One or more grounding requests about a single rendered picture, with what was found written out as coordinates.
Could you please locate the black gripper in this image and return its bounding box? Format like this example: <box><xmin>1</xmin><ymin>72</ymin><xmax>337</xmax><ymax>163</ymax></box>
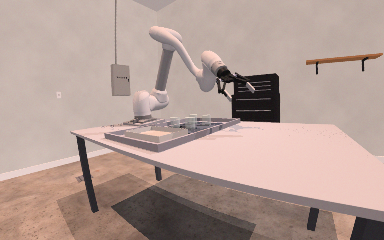
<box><xmin>216</xmin><ymin>67</ymin><xmax>255</xmax><ymax>102</ymax></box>

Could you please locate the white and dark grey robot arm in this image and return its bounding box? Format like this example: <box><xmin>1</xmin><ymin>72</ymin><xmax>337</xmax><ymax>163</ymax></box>
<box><xmin>130</xmin><ymin>26</ymin><xmax>228</xmax><ymax>124</ymax></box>

